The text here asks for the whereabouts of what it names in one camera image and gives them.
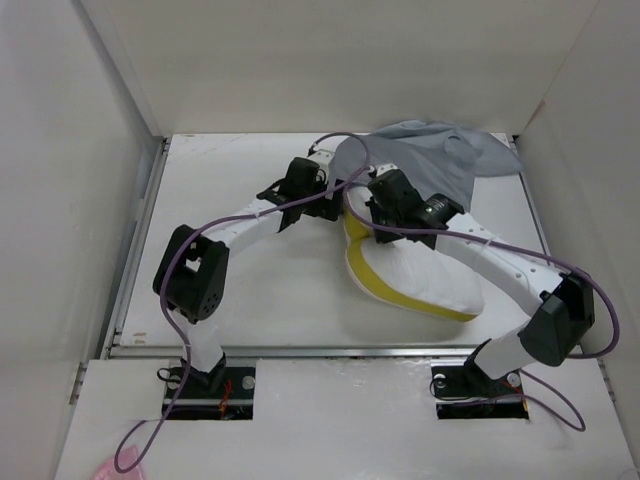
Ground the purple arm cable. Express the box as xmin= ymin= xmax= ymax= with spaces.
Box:
xmin=343 ymin=189 xmax=622 ymax=432
xmin=113 ymin=131 xmax=374 ymax=473

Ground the grey pillowcase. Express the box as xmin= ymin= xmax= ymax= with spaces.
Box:
xmin=328 ymin=120 xmax=523 ymax=211

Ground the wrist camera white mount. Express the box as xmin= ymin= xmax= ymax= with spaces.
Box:
xmin=307 ymin=145 xmax=334 ymax=175
xmin=367 ymin=163 xmax=398 ymax=178

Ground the aluminium rail front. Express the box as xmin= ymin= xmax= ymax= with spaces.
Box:
xmin=104 ymin=345 xmax=473 ymax=359

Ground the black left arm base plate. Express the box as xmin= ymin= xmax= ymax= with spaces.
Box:
xmin=156 ymin=365 xmax=256 ymax=421

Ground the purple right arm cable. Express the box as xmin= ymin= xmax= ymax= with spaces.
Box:
xmin=343 ymin=189 xmax=622 ymax=432

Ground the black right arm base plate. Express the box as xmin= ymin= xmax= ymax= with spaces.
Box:
xmin=429 ymin=364 xmax=529 ymax=420

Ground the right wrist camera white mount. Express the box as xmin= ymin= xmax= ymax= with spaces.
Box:
xmin=367 ymin=163 xmax=398 ymax=178

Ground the white pillow yellow edge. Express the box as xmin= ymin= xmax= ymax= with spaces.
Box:
xmin=343 ymin=186 xmax=485 ymax=322

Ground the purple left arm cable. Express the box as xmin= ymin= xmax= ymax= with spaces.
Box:
xmin=113 ymin=131 xmax=374 ymax=473

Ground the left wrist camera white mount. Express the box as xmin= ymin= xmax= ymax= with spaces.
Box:
xmin=307 ymin=145 xmax=334 ymax=175

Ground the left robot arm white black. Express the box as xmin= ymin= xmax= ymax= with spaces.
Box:
xmin=152 ymin=157 xmax=343 ymax=397

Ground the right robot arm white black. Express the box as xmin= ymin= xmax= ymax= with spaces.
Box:
xmin=366 ymin=165 xmax=595 ymax=397

